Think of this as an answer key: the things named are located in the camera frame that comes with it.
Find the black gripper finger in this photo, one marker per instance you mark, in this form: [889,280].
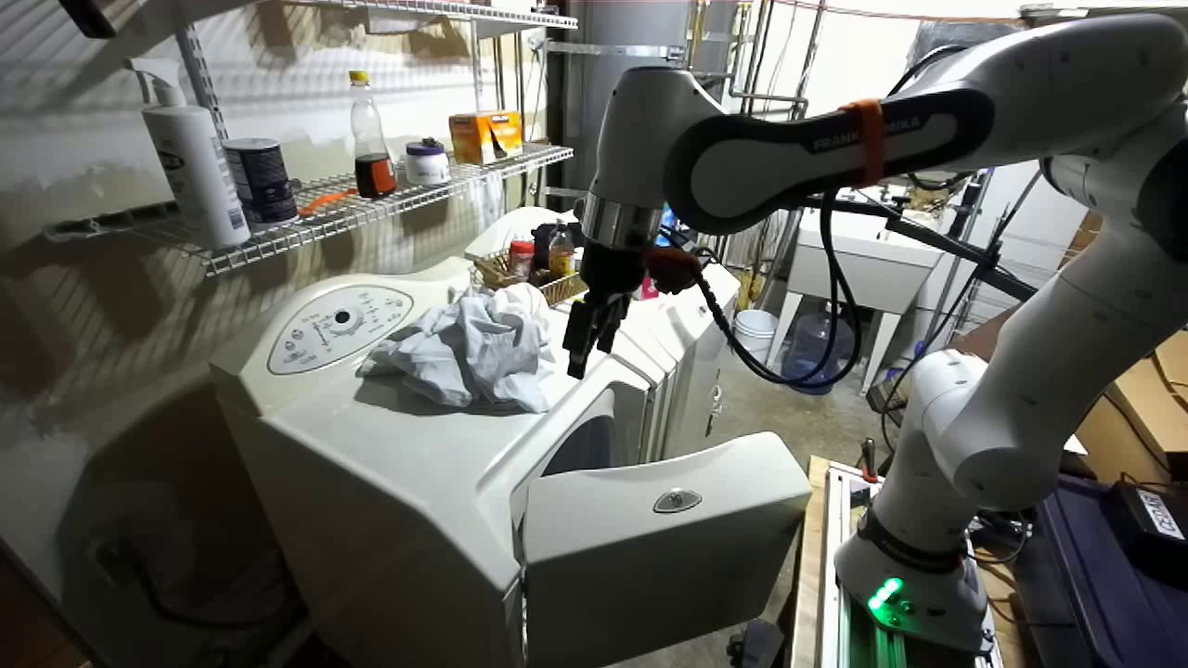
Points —
[607,333]
[578,354]

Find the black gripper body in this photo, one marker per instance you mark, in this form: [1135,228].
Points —
[609,280]

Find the grey cloth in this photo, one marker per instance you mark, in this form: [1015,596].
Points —
[422,358]

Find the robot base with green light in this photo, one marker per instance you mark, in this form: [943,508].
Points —
[931,596]

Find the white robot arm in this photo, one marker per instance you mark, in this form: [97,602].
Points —
[1097,107]

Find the white cloth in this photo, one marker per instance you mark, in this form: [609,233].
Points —
[494,349]

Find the white washing machine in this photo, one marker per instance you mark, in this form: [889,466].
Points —
[401,523]

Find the wicker basket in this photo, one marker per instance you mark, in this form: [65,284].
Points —
[542,267]

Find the yellow box on shelf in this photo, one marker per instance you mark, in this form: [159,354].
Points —
[489,137]

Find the white jar blue lid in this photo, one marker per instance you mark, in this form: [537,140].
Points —
[423,163]

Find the grey water heater tank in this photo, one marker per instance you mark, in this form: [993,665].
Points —
[614,36]

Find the clear bottle yellow cap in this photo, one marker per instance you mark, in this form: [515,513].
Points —
[368,144]

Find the white utility sink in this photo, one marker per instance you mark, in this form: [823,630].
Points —
[878,267]

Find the dark blue canister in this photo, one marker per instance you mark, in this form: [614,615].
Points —
[263,181]

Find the white tall bottle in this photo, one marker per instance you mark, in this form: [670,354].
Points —
[193,164]

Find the cardboard box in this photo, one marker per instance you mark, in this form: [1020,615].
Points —
[1140,422]

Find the dark blue storage bin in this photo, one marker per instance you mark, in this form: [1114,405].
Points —
[1103,578]

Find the white wire shelf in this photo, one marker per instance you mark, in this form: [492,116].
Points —
[331,206]

